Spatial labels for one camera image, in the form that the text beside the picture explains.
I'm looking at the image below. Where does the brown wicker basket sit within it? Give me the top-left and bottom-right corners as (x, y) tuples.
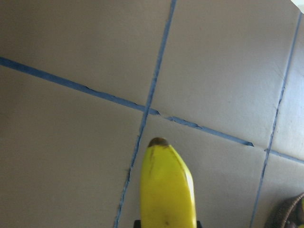
(264, 193), (304, 228)

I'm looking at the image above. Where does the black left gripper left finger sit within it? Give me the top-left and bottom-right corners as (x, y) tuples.
(133, 220), (141, 228)

